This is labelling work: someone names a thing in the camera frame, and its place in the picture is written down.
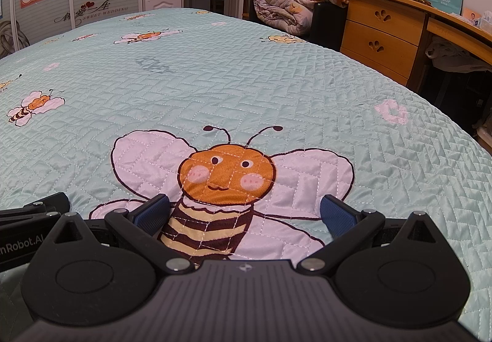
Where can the white plastic bag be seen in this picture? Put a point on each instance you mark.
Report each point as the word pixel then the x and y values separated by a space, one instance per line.
pixel 447 51

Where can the wardrobe with sliding doors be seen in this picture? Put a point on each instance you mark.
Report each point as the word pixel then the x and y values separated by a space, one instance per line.
pixel 57 0

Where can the black chair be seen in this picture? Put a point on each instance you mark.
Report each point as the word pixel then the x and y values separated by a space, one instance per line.
pixel 326 25

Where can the wooden desk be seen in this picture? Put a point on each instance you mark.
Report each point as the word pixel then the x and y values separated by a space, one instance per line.
pixel 384 34

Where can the tissue box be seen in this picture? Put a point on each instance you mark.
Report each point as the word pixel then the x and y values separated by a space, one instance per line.
pixel 485 20

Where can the photo card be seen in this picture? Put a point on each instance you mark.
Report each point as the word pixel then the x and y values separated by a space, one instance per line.
pixel 471 15

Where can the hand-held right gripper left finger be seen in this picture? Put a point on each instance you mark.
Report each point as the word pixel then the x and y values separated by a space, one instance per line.
pixel 153 211

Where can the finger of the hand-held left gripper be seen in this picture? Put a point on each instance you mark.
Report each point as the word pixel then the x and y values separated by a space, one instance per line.
pixel 53 201

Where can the bee print quilted bedspread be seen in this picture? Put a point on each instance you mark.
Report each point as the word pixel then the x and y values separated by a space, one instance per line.
pixel 230 88

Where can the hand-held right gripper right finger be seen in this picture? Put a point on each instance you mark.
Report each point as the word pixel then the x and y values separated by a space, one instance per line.
pixel 337 211

